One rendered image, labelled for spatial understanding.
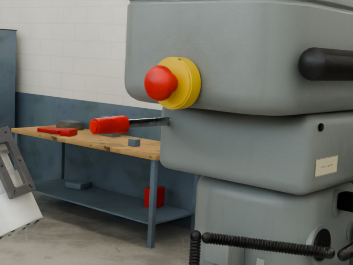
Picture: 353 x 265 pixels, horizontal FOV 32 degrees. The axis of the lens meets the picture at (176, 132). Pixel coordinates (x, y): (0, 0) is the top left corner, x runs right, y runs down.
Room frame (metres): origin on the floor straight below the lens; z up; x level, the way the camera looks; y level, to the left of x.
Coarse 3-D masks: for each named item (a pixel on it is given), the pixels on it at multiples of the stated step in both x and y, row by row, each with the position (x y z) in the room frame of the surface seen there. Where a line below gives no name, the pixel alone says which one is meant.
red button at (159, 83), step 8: (152, 72) 0.69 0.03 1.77; (160, 72) 0.69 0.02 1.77; (168, 72) 0.69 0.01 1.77; (144, 80) 0.70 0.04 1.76; (152, 80) 0.69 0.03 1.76; (160, 80) 0.68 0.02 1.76; (168, 80) 0.68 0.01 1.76; (176, 80) 0.70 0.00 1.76; (152, 88) 0.69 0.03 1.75; (160, 88) 0.68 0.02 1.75; (168, 88) 0.68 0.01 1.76; (152, 96) 0.69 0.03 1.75; (160, 96) 0.69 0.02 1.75; (168, 96) 0.69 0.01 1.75
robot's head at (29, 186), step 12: (0, 132) 0.75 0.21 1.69; (0, 144) 0.75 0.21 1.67; (12, 144) 0.75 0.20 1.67; (0, 156) 0.73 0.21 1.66; (12, 156) 0.75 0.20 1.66; (0, 168) 0.73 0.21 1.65; (24, 168) 0.75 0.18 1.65; (24, 180) 0.74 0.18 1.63; (12, 192) 0.72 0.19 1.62; (24, 192) 0.73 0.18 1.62
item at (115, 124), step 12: (96, 120) 0.76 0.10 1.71; (108, 120) 0.77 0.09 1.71; (120, 120) 0.78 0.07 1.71; (132, 120) 0.80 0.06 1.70; (144, 120) 0.82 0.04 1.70; (156, 120) 0.84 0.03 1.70; (168, 120) 0.86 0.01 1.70; (96, 132) 0.76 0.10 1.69; (108, 132) 0.77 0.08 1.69; (120, 132) 0.78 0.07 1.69
